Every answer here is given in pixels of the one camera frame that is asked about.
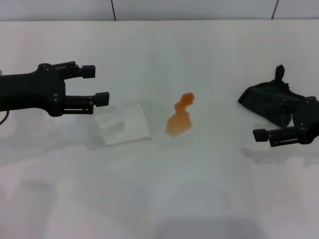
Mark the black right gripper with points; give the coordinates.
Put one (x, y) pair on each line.
(307, 119)

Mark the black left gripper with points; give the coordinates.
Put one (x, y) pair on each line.
(30, 92)

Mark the dark blue rag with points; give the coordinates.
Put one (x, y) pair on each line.
(261, 97)

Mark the white paper cup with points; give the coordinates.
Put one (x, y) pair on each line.
(124, 124)

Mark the brown water stain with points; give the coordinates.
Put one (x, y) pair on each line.
(178, 122)

